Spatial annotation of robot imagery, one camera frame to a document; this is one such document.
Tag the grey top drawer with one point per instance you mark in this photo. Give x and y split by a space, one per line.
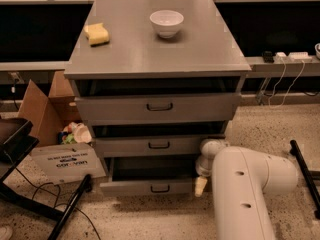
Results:
158 108

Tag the white crumpled items in box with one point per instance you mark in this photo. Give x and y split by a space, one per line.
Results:
74 133

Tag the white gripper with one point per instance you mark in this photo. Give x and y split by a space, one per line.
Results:
202 168

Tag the grey bottom drawer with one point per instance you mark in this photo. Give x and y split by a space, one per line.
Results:
150 175

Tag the grey drawer cabinet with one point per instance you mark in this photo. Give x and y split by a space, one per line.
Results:
201 58

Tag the black power adapter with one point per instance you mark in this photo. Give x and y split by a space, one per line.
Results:
268 57

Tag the black stand leg right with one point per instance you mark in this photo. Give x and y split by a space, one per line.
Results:
310 177

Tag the yellow sponge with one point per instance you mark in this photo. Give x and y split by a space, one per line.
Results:
96 34

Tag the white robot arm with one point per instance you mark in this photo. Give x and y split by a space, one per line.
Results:
240 179

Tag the brown cardboard box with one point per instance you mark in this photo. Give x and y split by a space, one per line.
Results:
49 114

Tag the grey drawer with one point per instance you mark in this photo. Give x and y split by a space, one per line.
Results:
158 108
150 146
150 175

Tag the white ceramic bowl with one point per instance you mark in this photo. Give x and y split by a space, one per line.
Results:
166 23

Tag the white power strip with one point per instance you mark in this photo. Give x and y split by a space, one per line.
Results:
294 57

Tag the black stand left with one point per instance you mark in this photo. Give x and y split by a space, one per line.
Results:
30 205

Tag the grey middle drawer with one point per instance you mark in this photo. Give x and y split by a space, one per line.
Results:
150 146

